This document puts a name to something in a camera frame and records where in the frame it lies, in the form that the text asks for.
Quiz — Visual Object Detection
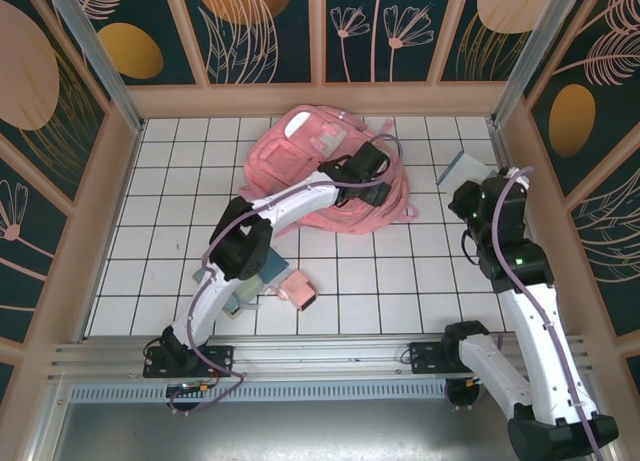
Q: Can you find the slotted grey cable duct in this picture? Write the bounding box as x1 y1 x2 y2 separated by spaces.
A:
67 383 591 405

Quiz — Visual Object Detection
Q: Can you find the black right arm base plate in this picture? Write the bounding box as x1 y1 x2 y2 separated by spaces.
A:
408 340 464 377

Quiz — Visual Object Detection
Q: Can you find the teal square box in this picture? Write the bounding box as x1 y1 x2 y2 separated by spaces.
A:
260 246 291 287

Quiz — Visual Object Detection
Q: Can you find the pink student backpack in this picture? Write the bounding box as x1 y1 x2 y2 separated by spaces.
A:
238 104 419 237

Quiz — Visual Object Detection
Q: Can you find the sage green pencil case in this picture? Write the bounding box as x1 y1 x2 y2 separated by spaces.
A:
232 274 264 315

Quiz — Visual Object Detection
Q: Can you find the light blue notebook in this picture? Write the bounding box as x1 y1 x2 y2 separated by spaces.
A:
435 150 494 188

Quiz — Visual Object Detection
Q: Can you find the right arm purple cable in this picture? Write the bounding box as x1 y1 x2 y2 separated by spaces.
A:
444 165 601 461

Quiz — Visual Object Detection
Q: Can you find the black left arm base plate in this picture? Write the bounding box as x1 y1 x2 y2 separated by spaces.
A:
143 344 236 380

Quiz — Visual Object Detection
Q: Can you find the aluminium corner post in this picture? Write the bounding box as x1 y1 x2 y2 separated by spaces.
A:
488 0 597 128
42 0 147 136

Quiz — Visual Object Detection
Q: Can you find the aluminium front rail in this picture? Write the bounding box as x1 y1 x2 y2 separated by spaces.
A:
47 334 591 382

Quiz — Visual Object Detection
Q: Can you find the small pink pouch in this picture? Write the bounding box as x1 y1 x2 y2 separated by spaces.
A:
269 269 320 312

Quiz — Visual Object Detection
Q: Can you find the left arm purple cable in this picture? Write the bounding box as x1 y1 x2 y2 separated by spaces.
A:
167 134 405 417

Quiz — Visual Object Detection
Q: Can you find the small green circuit board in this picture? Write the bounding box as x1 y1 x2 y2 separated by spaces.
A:
167 380 211 397

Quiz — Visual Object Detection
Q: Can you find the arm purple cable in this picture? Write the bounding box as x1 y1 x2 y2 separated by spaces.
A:
167 134 405 417
444 165 601 461

